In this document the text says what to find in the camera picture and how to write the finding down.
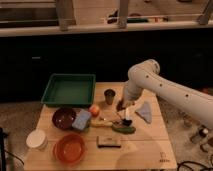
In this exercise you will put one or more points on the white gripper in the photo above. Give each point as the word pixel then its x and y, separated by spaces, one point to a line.
pixel 126 103

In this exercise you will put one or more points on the bunch of dark grapes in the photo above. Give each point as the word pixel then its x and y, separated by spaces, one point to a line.
pixel 119 106

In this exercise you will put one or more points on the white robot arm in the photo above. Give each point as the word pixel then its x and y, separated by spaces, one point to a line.
pixel 145 75

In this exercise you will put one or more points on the light blue cloth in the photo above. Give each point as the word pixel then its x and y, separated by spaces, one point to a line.
pixel 145 112

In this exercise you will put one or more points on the green cucumber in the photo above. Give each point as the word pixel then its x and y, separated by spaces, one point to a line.
pixel 124 130

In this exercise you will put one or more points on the metal spoon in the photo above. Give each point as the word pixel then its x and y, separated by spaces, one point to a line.
pixel 112 121

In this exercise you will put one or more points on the orange peach fruit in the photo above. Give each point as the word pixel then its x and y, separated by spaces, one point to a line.
pixel 94 110

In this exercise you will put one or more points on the yellow banana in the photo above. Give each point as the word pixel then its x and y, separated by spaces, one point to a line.
pixel 101 123

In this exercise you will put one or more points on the brown rectangular block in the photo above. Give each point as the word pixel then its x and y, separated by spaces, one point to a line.
pixel 106 141

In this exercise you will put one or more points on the blue sponge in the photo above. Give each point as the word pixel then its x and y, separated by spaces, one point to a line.
pixel 82 119

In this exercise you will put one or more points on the green plastic tray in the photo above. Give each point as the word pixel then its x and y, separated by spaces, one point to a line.
pixel 75 90

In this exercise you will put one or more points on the dark red bowl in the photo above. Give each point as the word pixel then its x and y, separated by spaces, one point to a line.
pixel 63 118

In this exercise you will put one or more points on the orange plastic bowl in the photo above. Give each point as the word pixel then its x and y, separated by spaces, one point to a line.
pixel 70 149

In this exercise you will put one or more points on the white round container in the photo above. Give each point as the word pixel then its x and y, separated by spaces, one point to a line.
pixel 37 139

